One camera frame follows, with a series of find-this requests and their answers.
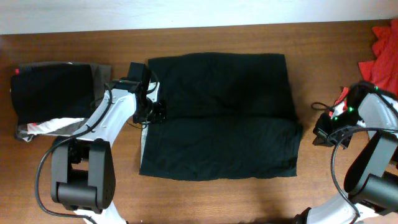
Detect folded black garment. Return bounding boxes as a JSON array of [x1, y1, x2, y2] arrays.
[[11, 63, 95, 124]]

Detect folded grey garment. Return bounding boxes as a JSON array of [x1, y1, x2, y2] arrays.
[[14, 62, 111, 142]]

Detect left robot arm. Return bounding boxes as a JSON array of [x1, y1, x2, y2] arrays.
[[46, 62, 165, 223]]

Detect dark green shorts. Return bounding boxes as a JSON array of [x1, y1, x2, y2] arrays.
[[139, 53, 303, 181]]

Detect folded white red garment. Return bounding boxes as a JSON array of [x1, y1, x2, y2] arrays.
[[27, 118, 84, 135]]

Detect red t-shirt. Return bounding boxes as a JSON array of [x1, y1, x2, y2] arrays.
[[333, 19, 398, 110]]

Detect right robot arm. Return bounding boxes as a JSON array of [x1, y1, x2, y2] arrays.
[[292, 81, 397, 224]]

